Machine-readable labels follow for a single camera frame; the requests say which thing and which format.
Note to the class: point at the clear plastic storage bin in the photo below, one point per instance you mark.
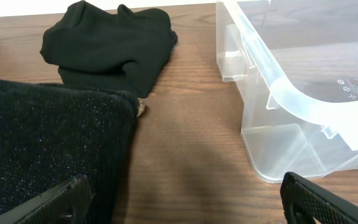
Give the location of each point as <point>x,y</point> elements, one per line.
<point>295,64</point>

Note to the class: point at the black sparkly knit garment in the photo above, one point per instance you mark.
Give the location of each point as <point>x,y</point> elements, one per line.
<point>51,132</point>

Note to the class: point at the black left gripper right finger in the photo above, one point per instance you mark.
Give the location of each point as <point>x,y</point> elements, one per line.
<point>305,202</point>

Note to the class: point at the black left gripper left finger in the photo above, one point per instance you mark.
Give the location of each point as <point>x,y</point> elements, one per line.
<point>65,203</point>

